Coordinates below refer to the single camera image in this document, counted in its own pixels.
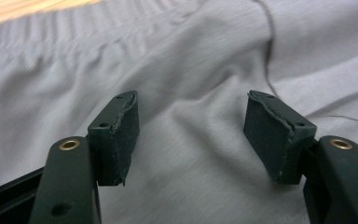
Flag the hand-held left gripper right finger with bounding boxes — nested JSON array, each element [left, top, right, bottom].
[[242, 90, 318, 186]]

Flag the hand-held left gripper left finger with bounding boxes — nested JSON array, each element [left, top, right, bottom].
[[87, 90, 141, 188]]

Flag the grey shorts with print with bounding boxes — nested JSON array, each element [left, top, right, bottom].
[[0, 0, 358, 224]]

